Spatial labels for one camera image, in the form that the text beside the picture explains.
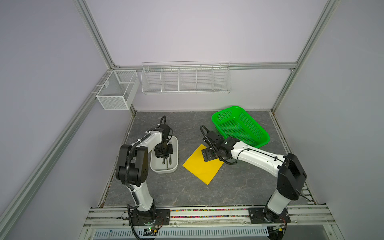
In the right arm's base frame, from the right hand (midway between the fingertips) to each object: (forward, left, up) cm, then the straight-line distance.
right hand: (210, 154), depth 85 cm
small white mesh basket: (+38, +60, +16) cm, 73 cm away
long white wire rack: (+46, +4, +21) cm, 51 cm away
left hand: (+2, +26, -7) cm, 27 cm away
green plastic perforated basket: (+32, -20, -9) cm, 39 cm away
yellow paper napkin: (-6, +3, -10) cm, 12 cm away
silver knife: (-2, +27, -9) cm, 28 cm away
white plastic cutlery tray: (-2, +26, -10) cm, 28 cm away
